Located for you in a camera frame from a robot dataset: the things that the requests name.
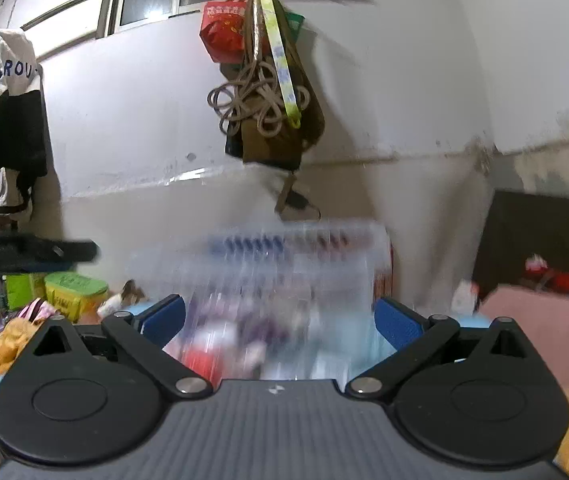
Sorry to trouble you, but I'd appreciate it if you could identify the yellow-green box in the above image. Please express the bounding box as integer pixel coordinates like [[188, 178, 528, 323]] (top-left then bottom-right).
[[44, 271, 110, 324]]

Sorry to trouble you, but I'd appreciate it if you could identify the green packet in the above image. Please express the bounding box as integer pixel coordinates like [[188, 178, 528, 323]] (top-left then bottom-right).
[[6, 274, 48, 312]]

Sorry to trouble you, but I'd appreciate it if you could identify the pink striped cloth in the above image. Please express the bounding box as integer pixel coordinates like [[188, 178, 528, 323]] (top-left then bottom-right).
[[17, 298, 59, 322]]

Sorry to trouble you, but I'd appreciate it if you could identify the green plastic bag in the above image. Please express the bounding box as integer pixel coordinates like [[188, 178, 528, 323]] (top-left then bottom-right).
[[284, 10, 306, 44]]

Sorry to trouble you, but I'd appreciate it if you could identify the coiled beige rope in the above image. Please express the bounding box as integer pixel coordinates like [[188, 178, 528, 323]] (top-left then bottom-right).
[[207, 0, 312, 139]]

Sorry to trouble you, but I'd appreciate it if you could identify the white printed packet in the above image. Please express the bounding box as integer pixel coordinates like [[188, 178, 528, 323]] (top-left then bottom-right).
[[96, 292, 126, 319]]

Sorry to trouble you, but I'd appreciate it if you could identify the red hanging bag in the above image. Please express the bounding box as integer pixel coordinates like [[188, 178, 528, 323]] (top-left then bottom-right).
[[199, 0, 256, 64]]

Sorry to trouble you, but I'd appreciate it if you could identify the yellow-green strap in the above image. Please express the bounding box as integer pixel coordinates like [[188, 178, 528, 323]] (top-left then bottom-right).
[[251, 0, 302, 129]]

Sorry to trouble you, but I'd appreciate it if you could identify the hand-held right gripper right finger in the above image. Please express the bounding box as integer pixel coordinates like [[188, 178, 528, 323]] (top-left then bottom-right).
[[347, 297, 540, 403]]

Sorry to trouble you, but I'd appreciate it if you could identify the orange patterned blanket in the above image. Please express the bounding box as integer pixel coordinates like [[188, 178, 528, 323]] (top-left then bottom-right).
[[0, 310, 569, 480]]

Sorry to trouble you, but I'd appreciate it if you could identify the white plastic packet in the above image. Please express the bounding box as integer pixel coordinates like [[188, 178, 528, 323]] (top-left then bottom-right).
[[451, 279, 481, 315]]

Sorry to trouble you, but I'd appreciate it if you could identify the clear plastic basket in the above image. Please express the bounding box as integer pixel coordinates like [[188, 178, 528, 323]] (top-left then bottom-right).
[[128, 219, 395, 382]]

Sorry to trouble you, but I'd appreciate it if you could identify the black garment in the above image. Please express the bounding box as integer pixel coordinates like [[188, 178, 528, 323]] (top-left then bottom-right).
[[0, 79, 50, 217]]

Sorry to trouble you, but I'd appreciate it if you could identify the dark wooden headboard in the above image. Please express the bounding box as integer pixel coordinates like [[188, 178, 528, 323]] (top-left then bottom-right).
[[471, 189, 569, 302]]

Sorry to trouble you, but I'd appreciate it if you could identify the pink sheet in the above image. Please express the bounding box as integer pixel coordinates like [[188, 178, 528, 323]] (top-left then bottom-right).
[[479, 284, 569, 403]]

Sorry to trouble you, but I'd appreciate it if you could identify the brown hanging bag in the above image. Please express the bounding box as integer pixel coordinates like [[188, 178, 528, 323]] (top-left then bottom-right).
[[218, 0, 327, 222]]

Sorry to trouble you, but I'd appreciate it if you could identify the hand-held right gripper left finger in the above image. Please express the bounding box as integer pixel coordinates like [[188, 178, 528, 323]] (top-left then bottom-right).
[[29, 294, 214, 401]]

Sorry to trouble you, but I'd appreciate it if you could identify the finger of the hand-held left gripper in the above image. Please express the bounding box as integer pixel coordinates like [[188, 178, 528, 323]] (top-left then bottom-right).
[[0, 234, 101, 275]]

